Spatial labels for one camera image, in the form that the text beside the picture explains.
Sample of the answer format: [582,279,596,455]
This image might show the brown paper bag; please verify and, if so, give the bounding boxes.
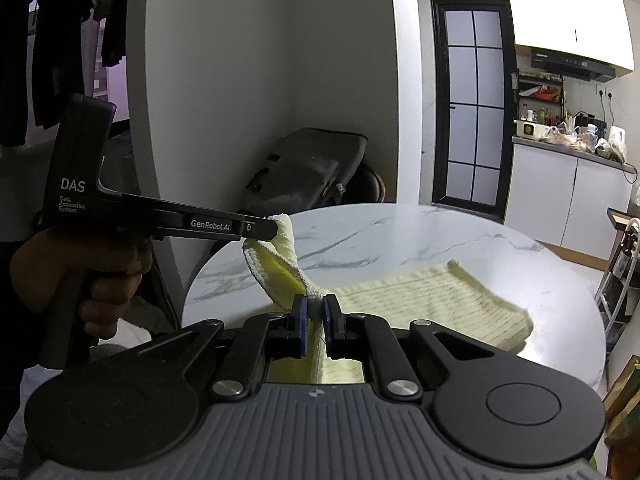
[603,356,640,453]

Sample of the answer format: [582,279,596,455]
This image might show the white kitchen cabinet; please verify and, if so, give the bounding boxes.
[509,0,634,75]
[504,136,637,266]

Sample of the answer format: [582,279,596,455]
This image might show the black framed glass door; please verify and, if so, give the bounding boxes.
[432,0,516,221]

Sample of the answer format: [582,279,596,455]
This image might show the white rolling shelf cart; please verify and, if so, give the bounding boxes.
[594,208,639,349]

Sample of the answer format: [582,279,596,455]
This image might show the black bag on chair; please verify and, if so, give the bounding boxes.
[240,128,386,217]

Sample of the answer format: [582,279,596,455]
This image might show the person's left hand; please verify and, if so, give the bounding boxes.
[9,231,153,339]

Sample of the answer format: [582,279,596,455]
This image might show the black spice rack shelf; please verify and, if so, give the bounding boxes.
[514,70,565,126]

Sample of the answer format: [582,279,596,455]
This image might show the white electric kettle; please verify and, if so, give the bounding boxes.
[608,126,627,162]

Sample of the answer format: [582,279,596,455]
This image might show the white small kitchen appliance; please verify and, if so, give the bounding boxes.
[515,119,549,141]

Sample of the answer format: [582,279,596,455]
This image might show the black range hood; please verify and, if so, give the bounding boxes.
[530,48,616,82]

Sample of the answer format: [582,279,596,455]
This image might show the white lower kitchen cabinet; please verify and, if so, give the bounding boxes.
[504,136,637,266]

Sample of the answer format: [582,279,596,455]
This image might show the pale yellow knitted towel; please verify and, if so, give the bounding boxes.
[243,214,534,354]

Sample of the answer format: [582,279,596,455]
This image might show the white upper kitchen cabinet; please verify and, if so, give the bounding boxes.
[509,0,634,75]

